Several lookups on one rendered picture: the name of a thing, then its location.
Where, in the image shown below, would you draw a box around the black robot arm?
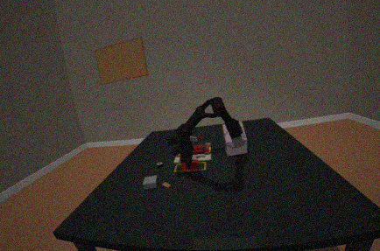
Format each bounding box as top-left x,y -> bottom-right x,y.
166,97 -> 243,156

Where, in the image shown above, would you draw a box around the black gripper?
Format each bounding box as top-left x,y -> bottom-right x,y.
180,142 -> 194,169

